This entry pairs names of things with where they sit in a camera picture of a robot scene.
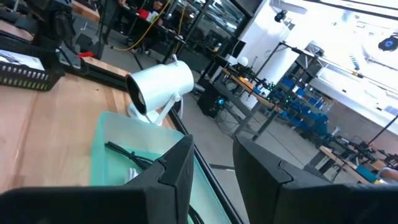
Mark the black plastic basket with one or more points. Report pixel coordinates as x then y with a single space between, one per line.
25 77

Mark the translucent teal plastic bin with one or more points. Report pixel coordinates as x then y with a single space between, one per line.
124 137

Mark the white cylindrical projector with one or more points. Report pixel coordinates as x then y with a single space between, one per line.
161 84

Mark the black ceiling camera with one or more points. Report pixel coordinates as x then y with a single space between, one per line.
281 15

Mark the white globe lamp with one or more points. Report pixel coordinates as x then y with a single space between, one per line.
243 61

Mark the black computer tower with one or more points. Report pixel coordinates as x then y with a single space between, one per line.
210 101

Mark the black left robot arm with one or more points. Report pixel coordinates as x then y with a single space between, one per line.
53 18

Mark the person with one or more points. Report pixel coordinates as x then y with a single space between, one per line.
155 11

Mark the blue storage bin shelf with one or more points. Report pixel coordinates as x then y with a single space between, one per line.
308 115

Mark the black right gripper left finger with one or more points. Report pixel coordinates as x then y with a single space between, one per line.
161 193

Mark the wooden workbench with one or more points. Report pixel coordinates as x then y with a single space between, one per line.
248 90

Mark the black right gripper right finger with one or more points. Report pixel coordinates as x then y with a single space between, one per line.
280 193

